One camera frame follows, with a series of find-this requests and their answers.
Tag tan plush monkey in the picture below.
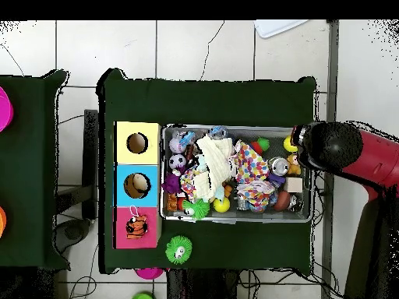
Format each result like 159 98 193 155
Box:
285 153 302 176

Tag black silver drink can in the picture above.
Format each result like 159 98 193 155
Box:
268 156 290 177

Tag large colourful dotted cloth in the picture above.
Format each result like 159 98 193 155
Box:
233 139 270 185

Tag pale patterned cloth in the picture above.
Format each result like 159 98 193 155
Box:
236 181 277 213

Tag cream quilted cloth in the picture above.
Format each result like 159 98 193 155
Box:
191 134 235 202

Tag small colourful dotted cloth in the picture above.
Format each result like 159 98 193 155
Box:
179 167 200 200

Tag green spiky ball with eyes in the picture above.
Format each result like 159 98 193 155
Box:
164 235 193 266

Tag orange striped plush tiger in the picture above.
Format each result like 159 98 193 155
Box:
125 204 149 241

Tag clear mesh bin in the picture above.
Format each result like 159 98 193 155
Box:
160 124 315 224

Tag wooden box with three holes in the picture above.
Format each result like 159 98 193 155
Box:
112 120 163 250

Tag yellow ball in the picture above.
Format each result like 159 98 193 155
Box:
282 135 298 153

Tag multicolour spiky caterpillar toy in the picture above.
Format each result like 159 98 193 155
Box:
249 137 270 156

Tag pale wooden block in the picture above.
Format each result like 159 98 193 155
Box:
285 177 304 193

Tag brown toy football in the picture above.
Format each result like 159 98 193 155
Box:
273 190 291 212

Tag dark green table cloth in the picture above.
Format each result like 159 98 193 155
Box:
0 69 72 271
95 67 318 275

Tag pink bowl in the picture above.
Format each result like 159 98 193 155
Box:
0 85 15 133
133 266 165 281

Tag orange bowl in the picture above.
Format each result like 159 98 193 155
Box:
0 206 8 239

